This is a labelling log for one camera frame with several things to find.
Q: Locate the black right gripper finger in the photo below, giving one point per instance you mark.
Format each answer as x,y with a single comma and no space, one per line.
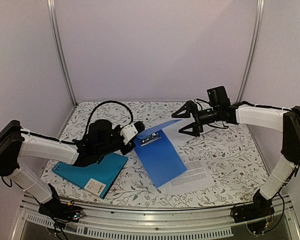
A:
184,112
193,129

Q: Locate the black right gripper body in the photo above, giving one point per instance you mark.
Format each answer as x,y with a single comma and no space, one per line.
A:
207,116

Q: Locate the teal box with label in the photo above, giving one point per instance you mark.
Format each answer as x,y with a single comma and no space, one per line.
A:
96,178

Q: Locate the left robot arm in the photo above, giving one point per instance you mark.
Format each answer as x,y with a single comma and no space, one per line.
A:
17,142

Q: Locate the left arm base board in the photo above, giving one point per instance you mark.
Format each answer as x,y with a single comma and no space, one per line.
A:
63,212

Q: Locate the printed paper sheet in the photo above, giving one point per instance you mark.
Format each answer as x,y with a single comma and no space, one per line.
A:
196,177
175,119

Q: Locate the blue ring binder folder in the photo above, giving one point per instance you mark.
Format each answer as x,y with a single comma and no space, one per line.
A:
158,155

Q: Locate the aluminium frame post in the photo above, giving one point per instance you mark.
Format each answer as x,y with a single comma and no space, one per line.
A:
260,4
52,12

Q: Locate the right arm base board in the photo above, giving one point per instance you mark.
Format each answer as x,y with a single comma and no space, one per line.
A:
248,212

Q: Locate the floral table cloth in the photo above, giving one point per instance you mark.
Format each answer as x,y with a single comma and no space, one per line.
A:
227,152

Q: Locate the left aluminium frame post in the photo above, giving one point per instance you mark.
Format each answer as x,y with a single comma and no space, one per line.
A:
52,12

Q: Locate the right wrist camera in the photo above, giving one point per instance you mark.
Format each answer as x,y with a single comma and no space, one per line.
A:
195,106

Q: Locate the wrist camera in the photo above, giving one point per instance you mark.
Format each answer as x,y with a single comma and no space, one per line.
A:
195,106
130,131

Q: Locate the aluminium front rail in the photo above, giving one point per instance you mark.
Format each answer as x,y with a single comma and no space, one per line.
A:
111,222

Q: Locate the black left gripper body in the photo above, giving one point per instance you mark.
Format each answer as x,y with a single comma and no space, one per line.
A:
105,150

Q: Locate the right aluminium frame post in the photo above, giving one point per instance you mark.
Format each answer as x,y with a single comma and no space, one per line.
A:
260,4

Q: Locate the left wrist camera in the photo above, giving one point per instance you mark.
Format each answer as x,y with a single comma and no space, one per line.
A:
130,131

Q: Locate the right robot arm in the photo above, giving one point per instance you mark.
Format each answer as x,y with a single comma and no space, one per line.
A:
284,121

